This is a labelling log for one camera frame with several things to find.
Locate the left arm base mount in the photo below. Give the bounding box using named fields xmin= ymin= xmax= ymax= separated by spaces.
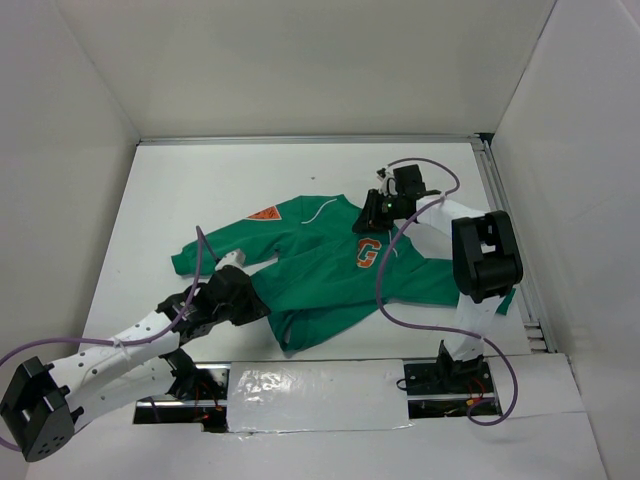
xmin=134 ymin=349 xmax=230 ymax=432

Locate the white taped cover plate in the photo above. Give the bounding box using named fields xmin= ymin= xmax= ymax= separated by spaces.
xmin=226 ymin=360 xmax=411 ymax=433

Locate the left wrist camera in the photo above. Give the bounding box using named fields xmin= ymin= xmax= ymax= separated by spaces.
xmin=215 ymin=249 xmax=246 ymax=271

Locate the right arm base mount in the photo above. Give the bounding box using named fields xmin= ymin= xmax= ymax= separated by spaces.
xmin=396 ymin=342 xmax=502 ymax=420

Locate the green jacket with white lining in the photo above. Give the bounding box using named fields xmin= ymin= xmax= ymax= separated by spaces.
xmin=170 ymin=193 xmax=516 ymax=354

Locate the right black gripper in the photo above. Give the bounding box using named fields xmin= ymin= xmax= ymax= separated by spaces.
xmin=353 ymin=188 xmax=406 ymax=233

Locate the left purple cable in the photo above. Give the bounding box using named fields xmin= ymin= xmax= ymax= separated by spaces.
xmin=0 ymin=225 xmax=221 ymax=449

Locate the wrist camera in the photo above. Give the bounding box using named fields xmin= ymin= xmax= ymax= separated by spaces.
xmin=215 ymin=249 xmax=246 ymax=271
xmin=376 ymin=166 xmax=397 ymax=196

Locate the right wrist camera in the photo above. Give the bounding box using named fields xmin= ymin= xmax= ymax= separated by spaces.
xmin=376 ymin=166 xmax=397 ymax=196

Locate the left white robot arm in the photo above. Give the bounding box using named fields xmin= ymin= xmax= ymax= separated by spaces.
xmin=1 ymin=266 xmax=270 ymax=463

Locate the purple cable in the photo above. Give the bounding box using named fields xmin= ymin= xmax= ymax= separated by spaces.
xmin=0 ymin=225 xmax=221 ymax=449
xmin=375 ymin=157 xmax=519 ymax=427

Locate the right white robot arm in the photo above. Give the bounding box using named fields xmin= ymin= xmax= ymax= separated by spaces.
xmin=352 ymin=158 xmax=523 ymax=392

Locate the aluminium frame rail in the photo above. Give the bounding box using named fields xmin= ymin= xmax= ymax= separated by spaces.
xmin=472 ymin=133 xmax=558 ymax=353

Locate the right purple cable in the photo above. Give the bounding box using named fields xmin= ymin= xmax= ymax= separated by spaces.
xmin=375 ymin=157 xmax=519 ymax=427

